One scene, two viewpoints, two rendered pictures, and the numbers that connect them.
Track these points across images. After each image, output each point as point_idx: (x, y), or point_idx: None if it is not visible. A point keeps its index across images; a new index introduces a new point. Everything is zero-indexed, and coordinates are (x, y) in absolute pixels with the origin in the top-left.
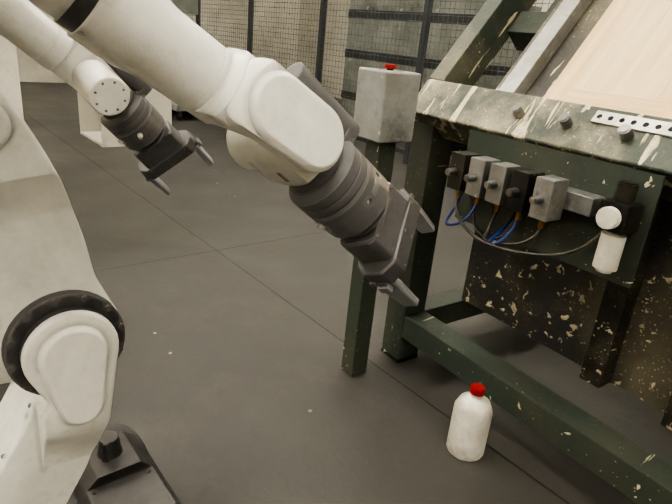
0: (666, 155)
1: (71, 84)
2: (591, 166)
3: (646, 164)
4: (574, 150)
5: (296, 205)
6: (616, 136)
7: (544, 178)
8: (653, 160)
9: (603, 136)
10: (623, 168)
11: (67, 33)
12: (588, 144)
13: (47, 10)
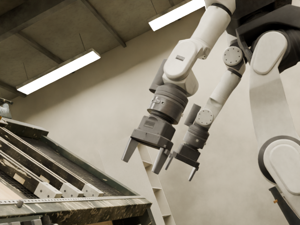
0: (35, 208)
1: (190, 68)
2: (21, 220)
3: (36, 211)
4: (12, 215)
5: (208, 135)
6: (15, 207)
7: (36, 219)
8: (35, 210)
9: (12, 208)
10: (31, 216)
11: (240, 78)
12: (13, 211)
13: (243, 74)
